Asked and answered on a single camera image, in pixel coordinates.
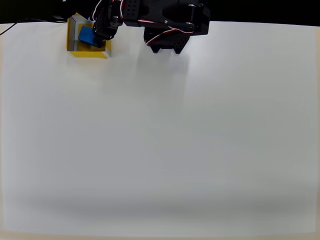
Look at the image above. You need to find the blue block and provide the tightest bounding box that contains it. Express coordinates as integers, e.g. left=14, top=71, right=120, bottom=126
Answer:
left=77, top=25, right=102, bottom=48

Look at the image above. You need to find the yellow open box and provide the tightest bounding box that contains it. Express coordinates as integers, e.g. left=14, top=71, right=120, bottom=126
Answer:
left=66, top=14, right=113, bottom=60

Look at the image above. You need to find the red white wrist servo wire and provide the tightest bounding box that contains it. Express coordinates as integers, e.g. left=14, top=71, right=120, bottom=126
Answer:
left=90, top=0, right=126, bottom=21

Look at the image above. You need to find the thin black cable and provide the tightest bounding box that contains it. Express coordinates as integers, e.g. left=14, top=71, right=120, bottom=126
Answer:
left=0, top=17, right=68, bottom=36

